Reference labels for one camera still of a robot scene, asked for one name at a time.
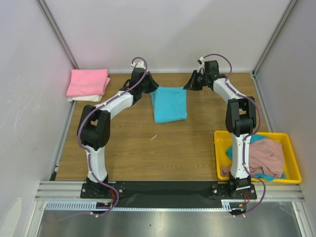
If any turquoise t shirt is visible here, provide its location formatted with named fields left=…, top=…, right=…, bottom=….
left=226, top=134, right=286, bottom=182
left=150, top=86, right=187, bottom=123

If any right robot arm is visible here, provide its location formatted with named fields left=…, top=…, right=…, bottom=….
left=184, top=57, right=257, bottom=198

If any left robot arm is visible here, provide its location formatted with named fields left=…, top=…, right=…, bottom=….
left=77, top=68, right=159, bottom=198

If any folded white t shirt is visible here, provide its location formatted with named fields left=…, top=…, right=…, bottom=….
left=68, top=95, right=102, bottom=102

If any yellow plastic bin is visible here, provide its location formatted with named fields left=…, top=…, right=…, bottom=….
left=214, top=130, right=302, bottom=184

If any folded pink t shirt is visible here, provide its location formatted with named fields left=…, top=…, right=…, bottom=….
left=66, top=69, right=110, bottom=97

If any dusty pink t shirt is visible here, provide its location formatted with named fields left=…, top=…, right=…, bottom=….
left=220, top=138, right=285, bottom=178

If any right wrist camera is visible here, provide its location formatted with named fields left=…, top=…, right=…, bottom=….
left=197, top=57, right=205, bottom=74

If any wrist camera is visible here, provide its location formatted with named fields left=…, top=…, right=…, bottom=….
left=197, top=57, right=205, bottom=74
left=131, top=61, right=147, bottom=70

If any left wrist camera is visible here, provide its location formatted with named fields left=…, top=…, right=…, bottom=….
left=131, top=61, right=147, bottom=70

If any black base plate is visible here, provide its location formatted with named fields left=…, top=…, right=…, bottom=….
left=80, top=181, right=257, bottom=208

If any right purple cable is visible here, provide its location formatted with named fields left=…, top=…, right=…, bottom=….
left=201, top=54, right=267, bottom=218

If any right aluminium frame post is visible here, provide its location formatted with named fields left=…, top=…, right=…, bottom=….
left=252, top=0, right=299, bottom=77

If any aluminium frame post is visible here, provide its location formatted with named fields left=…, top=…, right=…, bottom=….
left=35, top=0, right=79, bottom=69
left=252, top=0, right=299, bottom=77

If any white cable duct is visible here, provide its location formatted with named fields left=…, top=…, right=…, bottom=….
left=45, top=199, right=246, bottom=212

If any left aluminium frame post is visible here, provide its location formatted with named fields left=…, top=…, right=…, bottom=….
left=35, top=0, right=79, bottom=69

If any aluminium front rail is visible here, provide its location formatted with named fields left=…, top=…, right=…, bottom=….
left=35, top=181, right=304, bottom=201

